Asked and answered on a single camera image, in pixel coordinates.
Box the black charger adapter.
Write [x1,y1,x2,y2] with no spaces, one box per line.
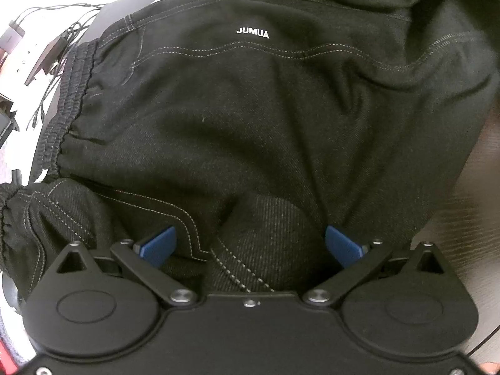
[25,36,68,86]

